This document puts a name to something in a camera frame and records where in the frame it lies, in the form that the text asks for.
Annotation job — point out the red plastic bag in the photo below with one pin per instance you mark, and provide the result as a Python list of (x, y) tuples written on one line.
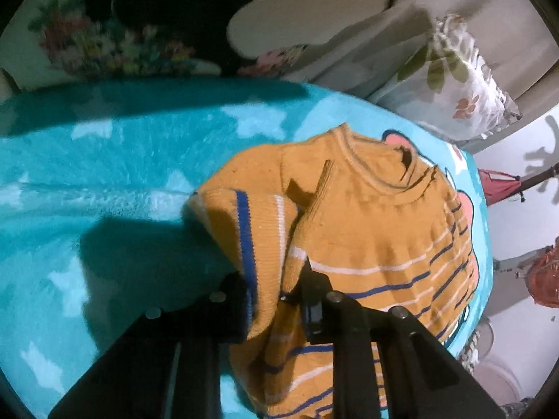
[(497, 185)]

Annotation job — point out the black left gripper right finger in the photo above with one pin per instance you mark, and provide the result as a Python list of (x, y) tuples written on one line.
[(383, 363)]

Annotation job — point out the white leaf-print ruffled pillow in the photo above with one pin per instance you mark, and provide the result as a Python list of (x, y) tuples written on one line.
[(447, 88)]

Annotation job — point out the teal cartoon fleece blanket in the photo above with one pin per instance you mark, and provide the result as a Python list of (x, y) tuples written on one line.
[(93, 181)]

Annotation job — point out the cream pillow black silhouette print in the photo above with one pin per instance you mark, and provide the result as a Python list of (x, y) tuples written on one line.
[(60, 41)]

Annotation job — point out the mustard striped knit sweater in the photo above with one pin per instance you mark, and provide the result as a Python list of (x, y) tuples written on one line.
[(385, 225)]

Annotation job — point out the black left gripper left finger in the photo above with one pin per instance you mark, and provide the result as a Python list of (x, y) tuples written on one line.
[(166, 364)]

